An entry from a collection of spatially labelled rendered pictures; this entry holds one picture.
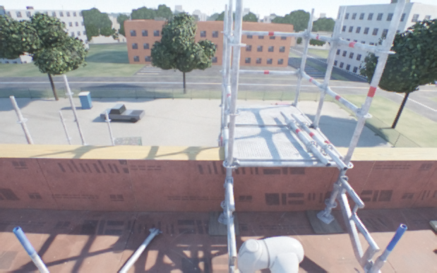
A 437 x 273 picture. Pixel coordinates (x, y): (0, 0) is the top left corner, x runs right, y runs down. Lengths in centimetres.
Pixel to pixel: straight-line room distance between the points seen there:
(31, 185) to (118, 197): 92
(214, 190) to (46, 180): 171
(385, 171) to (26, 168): 365
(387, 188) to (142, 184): 263
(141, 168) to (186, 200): 59
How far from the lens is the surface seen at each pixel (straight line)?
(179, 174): 221
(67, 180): 267
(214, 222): 243
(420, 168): 309
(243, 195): 240
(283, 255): 121
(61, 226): 285
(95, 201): 273
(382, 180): 291
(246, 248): 115
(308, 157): 221
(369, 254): 220
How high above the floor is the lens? 189
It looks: 29 degrees down
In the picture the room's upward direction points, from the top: 2 degrees clockwise
